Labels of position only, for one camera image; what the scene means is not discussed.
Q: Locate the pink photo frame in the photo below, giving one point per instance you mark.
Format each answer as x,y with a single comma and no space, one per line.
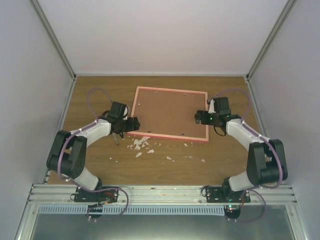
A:
165,113

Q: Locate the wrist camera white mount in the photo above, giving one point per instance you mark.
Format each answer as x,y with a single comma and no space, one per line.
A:
126,112
211,106

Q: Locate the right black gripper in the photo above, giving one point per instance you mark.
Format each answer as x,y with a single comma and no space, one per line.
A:
198,114

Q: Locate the grey slotted cable duct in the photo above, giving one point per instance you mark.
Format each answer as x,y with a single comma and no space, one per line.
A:
204,210

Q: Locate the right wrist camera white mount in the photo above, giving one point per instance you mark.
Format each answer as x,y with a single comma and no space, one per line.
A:
211,106

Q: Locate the aluminium front rail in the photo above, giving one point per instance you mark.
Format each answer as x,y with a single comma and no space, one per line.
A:
154,195

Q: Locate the white debris pile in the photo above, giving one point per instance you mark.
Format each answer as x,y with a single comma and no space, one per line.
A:
140,146

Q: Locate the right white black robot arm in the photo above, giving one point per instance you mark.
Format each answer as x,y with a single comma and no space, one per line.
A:
266,159

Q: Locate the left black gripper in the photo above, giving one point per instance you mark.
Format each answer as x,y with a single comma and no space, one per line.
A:
136,124

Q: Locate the left aluminium corner post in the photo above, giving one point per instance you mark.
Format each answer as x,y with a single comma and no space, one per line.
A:
51,34

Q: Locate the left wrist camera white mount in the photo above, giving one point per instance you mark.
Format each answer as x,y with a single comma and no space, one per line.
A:
126,112

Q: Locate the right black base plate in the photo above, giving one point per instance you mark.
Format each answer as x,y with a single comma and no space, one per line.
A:
219,194

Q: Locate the clear handle screwdriver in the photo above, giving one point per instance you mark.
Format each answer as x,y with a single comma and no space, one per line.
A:
115,138

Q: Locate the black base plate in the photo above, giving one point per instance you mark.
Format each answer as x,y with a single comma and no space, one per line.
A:
108,195
219,194

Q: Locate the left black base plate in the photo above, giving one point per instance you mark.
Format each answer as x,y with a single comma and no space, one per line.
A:
108,195

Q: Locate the right aluminium corner post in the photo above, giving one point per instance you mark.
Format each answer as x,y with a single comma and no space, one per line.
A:
288,6

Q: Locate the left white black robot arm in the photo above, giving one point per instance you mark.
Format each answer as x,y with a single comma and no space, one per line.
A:
67,156

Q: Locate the aluminium corner post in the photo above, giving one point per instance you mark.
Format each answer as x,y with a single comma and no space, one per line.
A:
288,6
51,34

